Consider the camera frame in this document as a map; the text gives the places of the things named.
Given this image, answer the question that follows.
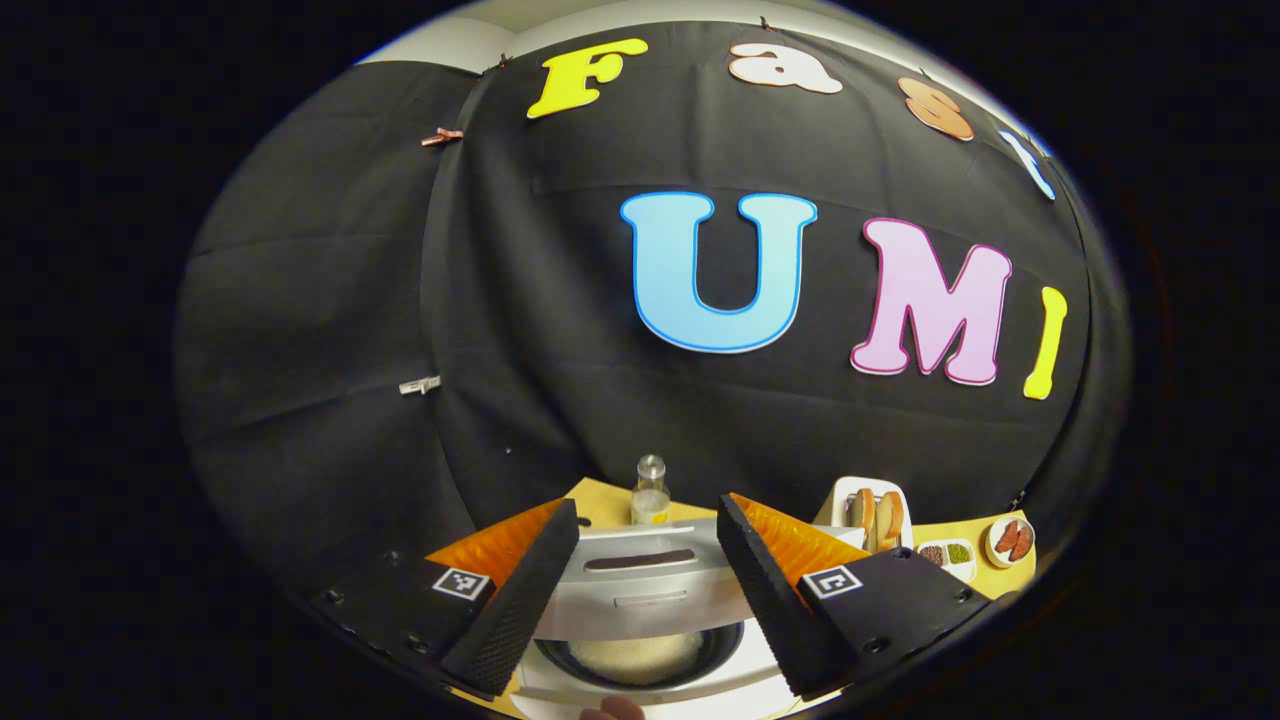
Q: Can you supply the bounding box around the white divided bean dish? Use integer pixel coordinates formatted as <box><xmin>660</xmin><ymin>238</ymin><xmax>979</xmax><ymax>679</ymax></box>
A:
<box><xmin>915</xmin><ymin>539</ymin><xmax>979</xmax><ymax>585</ymax></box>

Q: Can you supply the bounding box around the white rice cooker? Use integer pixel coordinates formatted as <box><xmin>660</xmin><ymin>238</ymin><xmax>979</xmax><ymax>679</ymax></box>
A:
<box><xmin>505</xmin><ymin>520</ymin><xmax>873</xmax><ymax>720</ymax></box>

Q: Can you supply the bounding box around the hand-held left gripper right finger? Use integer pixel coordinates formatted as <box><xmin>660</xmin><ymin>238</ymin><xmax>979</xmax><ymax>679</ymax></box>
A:
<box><xmin>716</xmin><ymin>492</ymin><xmax>999</xmax><ymax>701</ymax></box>

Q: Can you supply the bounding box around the small white plate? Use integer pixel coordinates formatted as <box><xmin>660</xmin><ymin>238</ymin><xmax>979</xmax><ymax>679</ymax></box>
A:
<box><xmin>984</xmin><ymin>514</ymin><xmax>1038</xmax><ymax>570</ymax></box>

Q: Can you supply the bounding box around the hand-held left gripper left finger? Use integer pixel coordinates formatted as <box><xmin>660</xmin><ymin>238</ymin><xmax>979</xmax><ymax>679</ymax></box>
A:
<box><xmin>308</xmin><ymin>498</ymin><xmax>581</xmax><ymax>699</ymax></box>

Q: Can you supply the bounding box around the white toaster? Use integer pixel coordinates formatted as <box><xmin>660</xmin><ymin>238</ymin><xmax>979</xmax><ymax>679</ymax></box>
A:
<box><xmin>829</xmin><ymin>476</ymin><xmax>914</xmax><ymax>557</ymax></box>

